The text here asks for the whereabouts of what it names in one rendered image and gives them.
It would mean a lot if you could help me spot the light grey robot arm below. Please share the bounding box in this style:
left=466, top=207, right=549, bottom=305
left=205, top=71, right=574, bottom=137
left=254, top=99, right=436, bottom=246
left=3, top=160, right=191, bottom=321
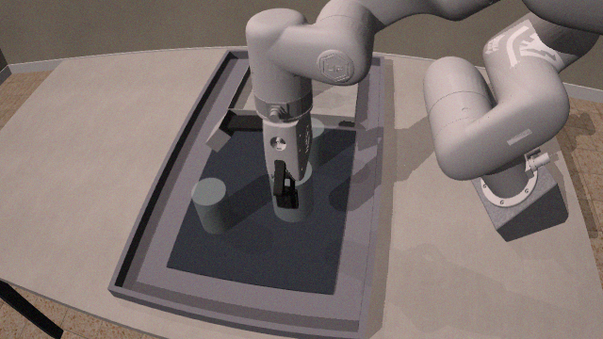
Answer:
left=205, top=0, right=603, bottom=208

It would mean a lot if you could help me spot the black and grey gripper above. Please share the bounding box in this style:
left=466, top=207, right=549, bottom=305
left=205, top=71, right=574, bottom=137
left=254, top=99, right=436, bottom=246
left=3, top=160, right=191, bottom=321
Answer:
left=256, top=104, right=313, bottom=209

